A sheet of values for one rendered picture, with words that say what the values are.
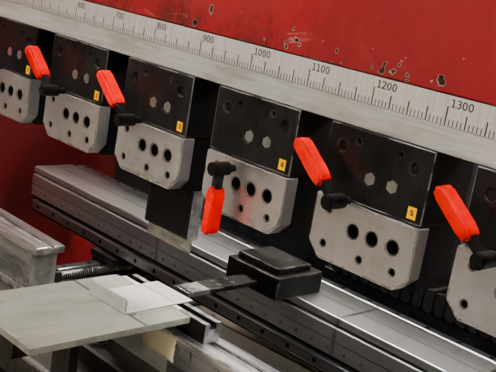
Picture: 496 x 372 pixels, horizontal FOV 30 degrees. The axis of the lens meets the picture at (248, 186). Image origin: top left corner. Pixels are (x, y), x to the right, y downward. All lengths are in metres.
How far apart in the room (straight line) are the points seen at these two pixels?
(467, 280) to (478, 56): 0.23
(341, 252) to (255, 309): 0.53
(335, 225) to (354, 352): 0.41
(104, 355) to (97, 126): 0.35
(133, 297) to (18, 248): 0.37
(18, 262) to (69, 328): 0.45
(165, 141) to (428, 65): 0.44
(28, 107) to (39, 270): 0.29
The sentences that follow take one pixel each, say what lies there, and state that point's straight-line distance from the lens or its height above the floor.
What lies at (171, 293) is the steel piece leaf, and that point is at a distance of 1.41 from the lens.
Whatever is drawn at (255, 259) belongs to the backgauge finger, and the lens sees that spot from 1.53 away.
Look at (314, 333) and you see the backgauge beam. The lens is 1.52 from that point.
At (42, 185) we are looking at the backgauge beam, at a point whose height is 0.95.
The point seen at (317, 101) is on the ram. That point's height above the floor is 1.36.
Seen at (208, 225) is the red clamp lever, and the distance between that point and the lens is 1.20.
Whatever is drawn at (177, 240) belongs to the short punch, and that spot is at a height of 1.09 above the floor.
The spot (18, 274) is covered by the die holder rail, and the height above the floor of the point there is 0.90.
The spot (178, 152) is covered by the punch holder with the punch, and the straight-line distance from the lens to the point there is 1.29.
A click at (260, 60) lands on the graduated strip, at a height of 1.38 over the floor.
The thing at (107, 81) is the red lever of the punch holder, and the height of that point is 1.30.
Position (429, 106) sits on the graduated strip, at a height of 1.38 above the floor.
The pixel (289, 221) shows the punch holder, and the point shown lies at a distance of 1.17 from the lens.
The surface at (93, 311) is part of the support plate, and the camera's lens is 1.32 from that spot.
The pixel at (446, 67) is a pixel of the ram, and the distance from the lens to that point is 1.01.
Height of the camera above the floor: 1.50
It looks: 14 degrees down
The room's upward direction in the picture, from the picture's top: 10 degrees clockwise
